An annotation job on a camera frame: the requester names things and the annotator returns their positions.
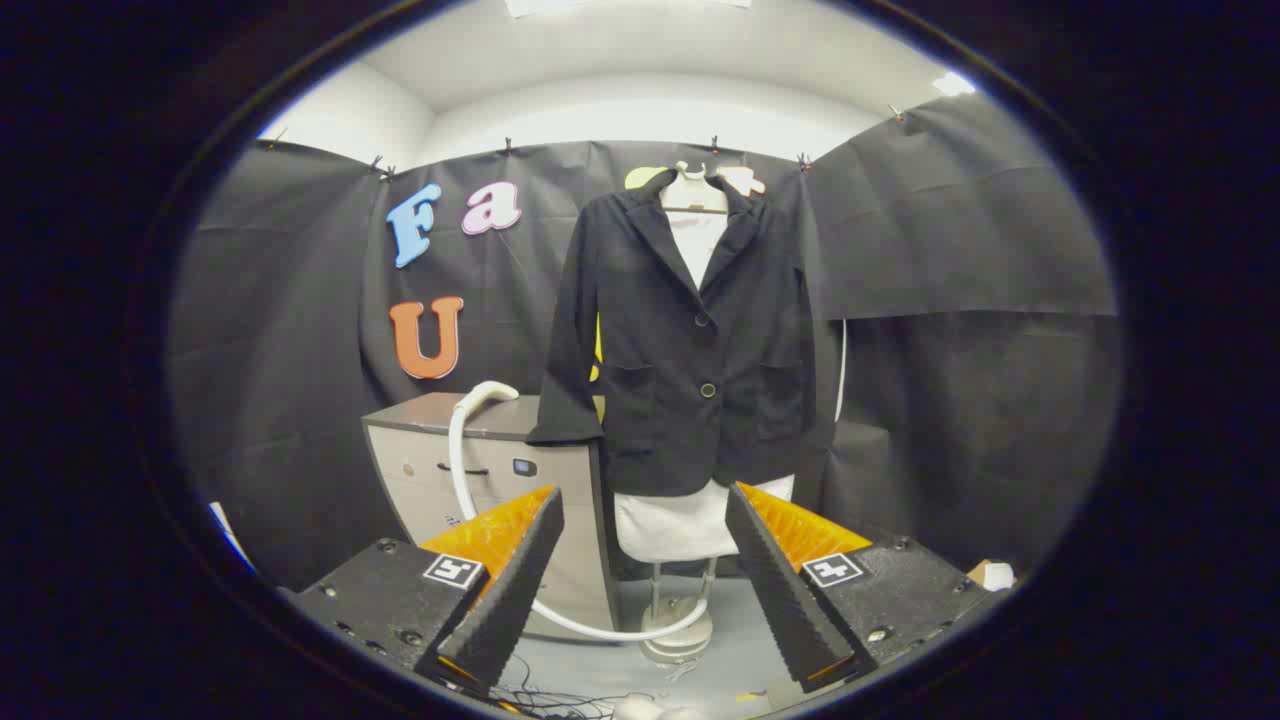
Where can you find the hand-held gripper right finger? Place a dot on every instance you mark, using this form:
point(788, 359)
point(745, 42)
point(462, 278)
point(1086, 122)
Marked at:
point(785, 600)

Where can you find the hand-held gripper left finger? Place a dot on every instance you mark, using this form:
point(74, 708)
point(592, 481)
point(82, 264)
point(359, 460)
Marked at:
point(505, 600)

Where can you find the white garment steamer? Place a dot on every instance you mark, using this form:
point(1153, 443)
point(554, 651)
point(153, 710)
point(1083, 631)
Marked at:
point(485, 393)

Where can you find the black jacket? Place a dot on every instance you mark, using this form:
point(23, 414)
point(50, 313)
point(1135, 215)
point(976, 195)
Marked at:
point(680, 400)

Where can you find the white mannequin torso on stand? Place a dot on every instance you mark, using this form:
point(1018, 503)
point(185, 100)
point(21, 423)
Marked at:
point(670, 525)

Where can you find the grey cabinet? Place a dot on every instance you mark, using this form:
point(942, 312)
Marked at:
point(560, 460)

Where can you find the small cardboard box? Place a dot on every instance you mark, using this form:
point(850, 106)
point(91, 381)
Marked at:
point(995, 576)

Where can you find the white paper sheet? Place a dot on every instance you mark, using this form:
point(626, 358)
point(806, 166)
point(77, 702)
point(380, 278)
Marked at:
point(228, 535)

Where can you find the black backdrop cloth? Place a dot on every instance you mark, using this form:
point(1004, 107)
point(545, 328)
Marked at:
point(300, 350)

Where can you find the ceiling light panel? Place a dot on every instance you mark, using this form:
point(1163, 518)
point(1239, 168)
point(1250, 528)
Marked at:
point(620, 5)
point(953, 84)

